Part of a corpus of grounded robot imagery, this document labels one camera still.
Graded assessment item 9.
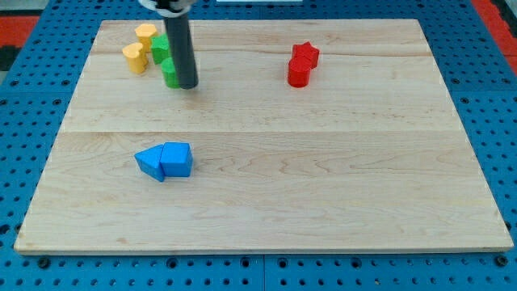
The yellow heart block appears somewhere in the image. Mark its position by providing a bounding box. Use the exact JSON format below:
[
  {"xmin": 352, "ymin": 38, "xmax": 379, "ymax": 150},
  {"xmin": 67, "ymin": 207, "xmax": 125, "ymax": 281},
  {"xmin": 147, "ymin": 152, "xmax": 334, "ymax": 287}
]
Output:
[{"xmin": 122, "ymin": 42, "xmax": 148, "ymax": 74}]

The red cylinder block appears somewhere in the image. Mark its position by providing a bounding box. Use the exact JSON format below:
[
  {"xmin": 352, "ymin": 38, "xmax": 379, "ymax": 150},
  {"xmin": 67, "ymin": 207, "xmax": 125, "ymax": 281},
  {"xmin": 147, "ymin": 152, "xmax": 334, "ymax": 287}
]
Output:
[{"xmin": 288, "ymin": 57, "xmax": 312, "ymax": 88}]

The green star block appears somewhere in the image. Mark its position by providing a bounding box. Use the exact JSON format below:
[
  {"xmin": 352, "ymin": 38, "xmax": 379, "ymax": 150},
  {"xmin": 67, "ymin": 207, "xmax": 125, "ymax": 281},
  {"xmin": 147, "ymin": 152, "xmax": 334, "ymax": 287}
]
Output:
[{"xmin": 150, "ymin": 34, "xmax": 170, "ymax": 65}]

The red star block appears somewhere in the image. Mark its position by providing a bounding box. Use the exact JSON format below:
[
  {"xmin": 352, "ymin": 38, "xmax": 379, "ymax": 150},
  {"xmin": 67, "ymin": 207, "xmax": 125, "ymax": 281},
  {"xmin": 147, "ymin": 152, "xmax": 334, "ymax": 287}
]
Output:
[{"xmin": 292, "ymin": 41, "xmax": 320, "ymax": 69}]

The green cylinder block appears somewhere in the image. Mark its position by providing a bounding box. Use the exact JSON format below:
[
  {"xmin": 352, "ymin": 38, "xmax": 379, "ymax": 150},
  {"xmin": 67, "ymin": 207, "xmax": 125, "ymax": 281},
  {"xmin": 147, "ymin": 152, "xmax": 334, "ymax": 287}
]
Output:
[{"xmin": 161, "ymin": 57, "xmax": 179, "ymax": 89}]

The yellow hexagon block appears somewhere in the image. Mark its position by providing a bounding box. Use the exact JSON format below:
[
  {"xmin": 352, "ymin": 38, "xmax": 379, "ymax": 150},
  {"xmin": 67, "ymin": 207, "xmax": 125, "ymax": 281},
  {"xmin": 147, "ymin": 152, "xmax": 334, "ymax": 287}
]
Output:
[{"xmin": 134, "ymin": 23, "xmax": 158, "ymax": 53}]

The light wooden board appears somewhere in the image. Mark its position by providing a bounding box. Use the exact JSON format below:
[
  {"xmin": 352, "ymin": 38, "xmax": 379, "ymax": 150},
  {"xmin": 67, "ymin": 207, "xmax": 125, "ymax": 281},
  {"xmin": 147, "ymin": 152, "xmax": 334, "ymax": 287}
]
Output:
[{"xmin": 15, "ymin": 19, "xmax": 513, "ymax": 255}]

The blue triangle block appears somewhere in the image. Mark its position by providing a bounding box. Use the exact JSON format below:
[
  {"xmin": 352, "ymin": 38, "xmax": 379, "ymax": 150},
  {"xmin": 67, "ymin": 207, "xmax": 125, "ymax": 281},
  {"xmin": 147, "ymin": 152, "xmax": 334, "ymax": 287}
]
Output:
[{"xmin": 134, "ymin": 145, "xmax": 165, "ymax": 182}]

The blue cube block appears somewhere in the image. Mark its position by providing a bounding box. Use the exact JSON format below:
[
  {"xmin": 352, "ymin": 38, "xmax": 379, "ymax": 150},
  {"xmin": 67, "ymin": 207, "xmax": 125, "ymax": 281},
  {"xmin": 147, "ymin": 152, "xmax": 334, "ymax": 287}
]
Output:
[{"xmin": 160, "ymin": 142, "xmax": 193, "ymax": 177}]

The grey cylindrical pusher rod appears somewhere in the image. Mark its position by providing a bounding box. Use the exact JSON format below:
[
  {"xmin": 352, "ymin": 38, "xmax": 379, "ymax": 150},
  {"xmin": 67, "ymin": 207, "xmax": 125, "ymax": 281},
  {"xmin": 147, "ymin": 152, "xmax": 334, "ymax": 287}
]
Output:
[{"xmin": 164, "ymin": 14, "xmax": 199, "ymax": 90}]

